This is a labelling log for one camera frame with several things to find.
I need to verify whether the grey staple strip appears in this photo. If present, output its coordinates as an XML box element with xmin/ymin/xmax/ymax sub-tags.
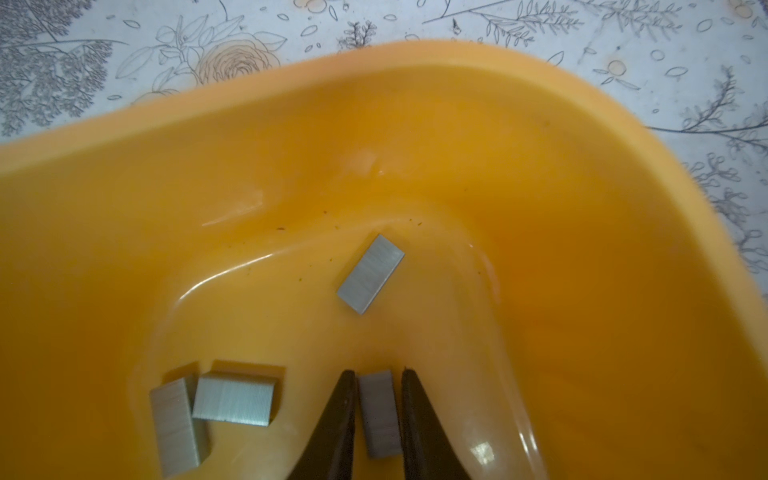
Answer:
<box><xmin>358</xmin><ymin>370</ymin><xmax>402</xmax><ymax>459</ymax></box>
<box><xmin>149</xmin><ymin>375</ymin><xmax>210</xmax><ymax>479</ymax></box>
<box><xmin>192</xmin><ymin>372</ymin><xmax>278</xmax><ymax>427</ymax></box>
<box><xmin>337</xmin><ymin>235</ymin><xmax>405</xmax><ymax>315</ymax></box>

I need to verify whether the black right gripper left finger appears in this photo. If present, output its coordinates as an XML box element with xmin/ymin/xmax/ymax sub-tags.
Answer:
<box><xmin>288</xmin><ymin>370</ymin><xmax>357</xmax><ymax>480</ymax></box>

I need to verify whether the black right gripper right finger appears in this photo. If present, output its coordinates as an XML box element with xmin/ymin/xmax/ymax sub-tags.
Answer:
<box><xmin>401</xmin><ymin>369</ymin><xmax>470</xmax><ymax>480</ymax></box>

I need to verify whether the yellow plastic tray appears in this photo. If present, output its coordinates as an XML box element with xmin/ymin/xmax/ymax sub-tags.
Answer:
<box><xmin>1</xmin><ymin>41</ymin><xmax>767</xmax><ymax>479</ymax></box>

